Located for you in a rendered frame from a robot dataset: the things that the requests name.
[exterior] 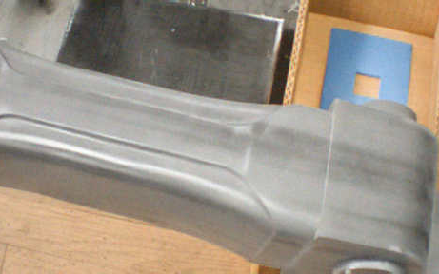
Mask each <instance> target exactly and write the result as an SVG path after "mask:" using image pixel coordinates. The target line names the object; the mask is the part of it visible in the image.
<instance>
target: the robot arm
mask: <svg viewBox="0 0 439 274"><path fill-rule="evenodd" d="M438 154H439V143H438V139H437V137H436V136H435V135H434V134H433V132H432V131H431V130H430V129H429V128H426V127H424V126H423V125H421V124H419V123H417V115H416V113H415V112H414V111H413V110H412V109H411V108H410V107H409V106H407V105H405V104H403V103H400V102H397V101H393V100H386V99H379V100H372V101H368V102H366V103H363V104H362V105H361V106H360V105H356V104H353V103H350V102H346V101H344V100H342V99H338V98H334V101H333V102H332V103H331V105H330V106H329V108H328V109H327V110H322V109H319V108H313V107H309V106H305V105H301V104H295V103H293V104H290V105H287V106H276V105H257V104H246V103H237V102H230V101H222V99H215V98H209V97H204V96H199V95H194V94H189V93H185V92H181V91H177V90H176V91H173V90H169V89H165V88H159V87H155V86H151V85H147V84H143V83H139V82H135V81H131V80H127V79H123V78H119V77H116V76H112V75H105V74H101V73H98V72H94V71H90V70H86V69H83V68H73V67H71V66H67V65H64V64H62V63H58V62H53V61H51V60H48V59H46V58H43V57H40V56H35V55H33V54H31V53H28V52H27V51H22V50H21V49H18V48H16V47H12V46H10V45H8V44H6V43H4V42H0V187H8V188H14V189H20V190H22V191H26V192H30V193H34V194H40V195H44V196H48V197H51V198H56V199H60V200H63V201H68V202H69V203H72V204H75V205H80V206H85V207H90V208H94V209H98V210H103V211H106V212H109V213H114V214H117V215H118V216H122V217H127V218H131V219H134V220H139V221H142V222H146V223H150V224H154V225H160V226H163V227H166V228H170V229H173V230H176V231H179V232H182V233H185V234H188V235H190V236H192V237H195V238H198V239H201V240H203V241H206V242H208V243H211V244H213V245H217V246H219V247H222V248H224V249H226V250H227V251H229V252H231V253H236V254H238V255H240V256H242V257H243V258H244V259H245V260H246V261H247V262H249V263H251V264H260V265H264V266H269V267H272V268H276V269H281V271H280V274H439V191H437V190H436V182H437V167H438Z"/></svg>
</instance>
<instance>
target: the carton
mask: <svg viewBox="0 0 439 274"><path fill-rule="evenodd" d="M300 5H301V6H300V10H299V15H298V20H297V25H296V29H295V30H296V34H295V39H294V44H293V48H292V54H291V58H290V63H289V78H288V82H287V88H286V93H285V98H284V103H283V106H287V105H290V104H293V103H295V104H301V105H305V106H309V107H313V108H319V107H320V101H321V96H322V90H323V85H324V80H325V76H326V73H325V70H326V64H327V60H328V54H329V40H330V35H331V31H332V28H337V29H347V30H353V31H356V32H359V33H364V34H369V35H374V36H379V37H385V38H386V39H389V40H395V41H401V42H406V43H411V44H412V52H411V55H412V57H411V64H410V77H409V96H408V102H407V106H409V107H410V108H411V109H412V110H413V111H414V112H415V113H416V115H417V123H419V124H421V125H423V126H424V127H426V128H429V129H430V130H431V131H432V132H433V134H434V135H435V136H436V137H437V139H438V143H439V0H301V1H300ZM379 84H380V79H377V78H371V77H367V76H362V75H360V74H356V79H355V85H354V91H353V94H354V95H360V96H365V97H370V98H375V99H378V94H379ZM280 271H281V269H276V268H272V267H269V266H264V265H260V264H251V274H280Z"/></svg>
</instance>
